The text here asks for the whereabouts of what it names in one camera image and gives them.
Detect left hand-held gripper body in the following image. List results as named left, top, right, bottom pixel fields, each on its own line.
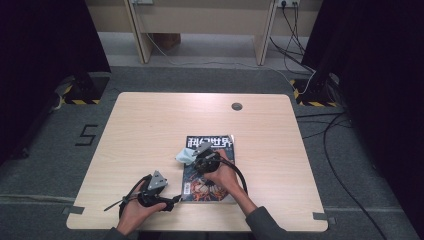
left=137, top=170, right=173, bottom=210

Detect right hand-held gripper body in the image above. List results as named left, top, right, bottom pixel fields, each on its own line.
left=192, top=141, right=223, bottom=175

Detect light blue cloth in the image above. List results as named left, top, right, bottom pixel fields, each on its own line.
left=175, top=147, right=198, bottom=167

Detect glossy illustrated magazine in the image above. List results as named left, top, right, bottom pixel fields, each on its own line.
left=181, top=134, right=237, bottom=203

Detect person's right hand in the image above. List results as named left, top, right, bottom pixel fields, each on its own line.
left=203, top=148, right=242, bottom=200

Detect person's left hand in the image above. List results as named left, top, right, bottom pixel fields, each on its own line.
left=115, top=189, right=168, bottom=236

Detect grey tape strip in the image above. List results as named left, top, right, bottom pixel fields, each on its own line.
left=312, top=212, right=337, bottom=225
left=61, top=205, right=86, bottom=216

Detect hazard-taped black stand base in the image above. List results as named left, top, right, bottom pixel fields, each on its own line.
left=289, top=73, right=341, bottom=108
left=54, top=72, right=112, bottom=105

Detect brown cardboard box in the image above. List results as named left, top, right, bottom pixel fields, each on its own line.
left=149, top=32, right=182, bottom=51

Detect black curtain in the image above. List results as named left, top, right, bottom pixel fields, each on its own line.
left=301, top=0, right=424, bottom=231
left=0, top=0, right=112, bottom=164

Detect right hand-held gripper black cable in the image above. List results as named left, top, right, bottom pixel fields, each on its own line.
left=218, top=156, right=249, bottom=195

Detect white floor cable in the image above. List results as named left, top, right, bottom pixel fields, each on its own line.
left=144, top=32, right=317, bottom=96

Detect long black floor cable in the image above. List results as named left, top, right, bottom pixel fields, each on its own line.
left=322, top=113, right=389, bottom=240

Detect thin black floor cable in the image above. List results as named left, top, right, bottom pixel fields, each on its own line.
left=295, top=112, right=353, bottom=140

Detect black power cable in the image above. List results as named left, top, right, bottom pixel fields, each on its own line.
left=281, top=3, right=306, bottom=56
left=269, top=36, right=316, bottom=74

